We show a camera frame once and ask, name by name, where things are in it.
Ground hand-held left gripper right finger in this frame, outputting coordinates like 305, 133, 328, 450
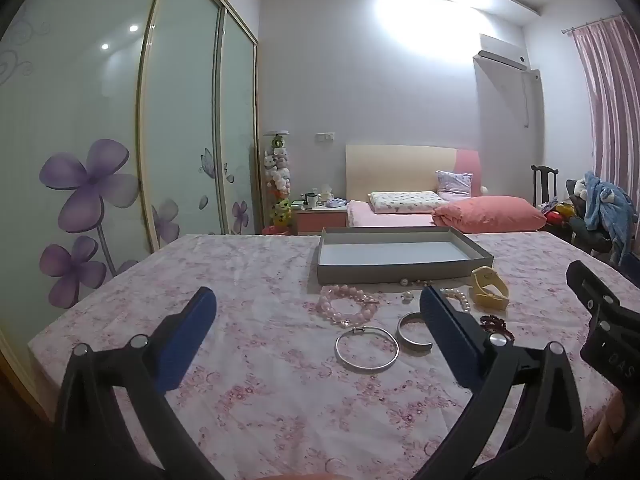
415, 285, 593, 480

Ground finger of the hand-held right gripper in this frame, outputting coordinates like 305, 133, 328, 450
566, 260, 623, 320

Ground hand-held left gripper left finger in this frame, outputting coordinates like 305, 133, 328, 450
52, 286, 226, 480

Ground wide silver bangle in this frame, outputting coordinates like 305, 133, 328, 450
396, 311, 435, 356

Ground dark red bead bracelet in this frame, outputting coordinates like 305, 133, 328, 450
479, 314, 516, 343

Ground thin silver bangle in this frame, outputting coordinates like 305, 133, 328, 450
335, 326, 401, 373

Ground grey cardboard tray box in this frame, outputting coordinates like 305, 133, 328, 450
316, 226, 495, 285

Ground dark padded chair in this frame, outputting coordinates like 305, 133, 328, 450
565, 179, 613, 253

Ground colourful toys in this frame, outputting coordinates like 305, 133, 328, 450
540, 200, 573, 228

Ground pink floral tablecloth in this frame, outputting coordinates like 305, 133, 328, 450
27, 232, 640, 480

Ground light blue garment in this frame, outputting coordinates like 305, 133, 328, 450
582, 171, 640, 261

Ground dark wooden chair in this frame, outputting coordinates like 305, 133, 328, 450
531, 164, 561, 211

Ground folded pink quilt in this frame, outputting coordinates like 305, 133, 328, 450
431, 196, 547, 234

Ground bed with pink sheet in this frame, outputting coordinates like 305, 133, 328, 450
346, 200, 436, 228

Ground white printed pillow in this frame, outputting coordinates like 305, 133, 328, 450
368, 191, 448, 214

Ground lavender pillow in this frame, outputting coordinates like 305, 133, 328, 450
435, 170, 473, 198

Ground pink and beige nightstand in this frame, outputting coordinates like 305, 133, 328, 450
292, 204, 348, 236

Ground beige and pink headboard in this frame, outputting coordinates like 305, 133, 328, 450
345, 144, 482, 201

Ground pink curtain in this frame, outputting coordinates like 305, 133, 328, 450
570, 12, 640, 196

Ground white pipe cover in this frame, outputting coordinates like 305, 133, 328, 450
520, 67, 543, 130

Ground tower of plush toys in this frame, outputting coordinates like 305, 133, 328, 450
264, 131, 293, 228

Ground white air conditioner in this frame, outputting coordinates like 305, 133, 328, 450
473, 34, 530, 71

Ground flower print sliding wardrobe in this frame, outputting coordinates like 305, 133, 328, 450
0, 0, 261, 411

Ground curtain rod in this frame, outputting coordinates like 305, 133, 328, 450
562, 12, 626, 35

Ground white pearl bracelet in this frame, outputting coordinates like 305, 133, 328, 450
439, 286, 473, 313

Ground pink bead bracelet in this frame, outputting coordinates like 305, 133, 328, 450
315, 284, 382, 328

